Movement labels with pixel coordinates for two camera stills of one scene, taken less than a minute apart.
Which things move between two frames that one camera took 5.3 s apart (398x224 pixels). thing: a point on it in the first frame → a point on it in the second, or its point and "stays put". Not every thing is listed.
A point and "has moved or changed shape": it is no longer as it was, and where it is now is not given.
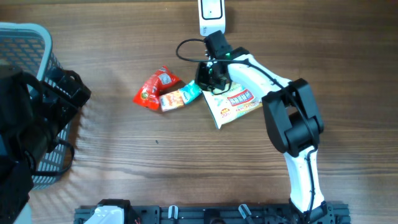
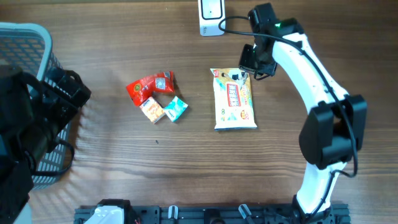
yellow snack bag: [231, 104] has moved or changed shape
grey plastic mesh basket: [30, 45] stays put
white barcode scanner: [212, 16] stays put
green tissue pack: [190, 91] → [175, 109]
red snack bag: [148, 96] has moved or changed shape
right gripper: [203, 80] → [244, 63]
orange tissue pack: [171, 101] → [153, 109]
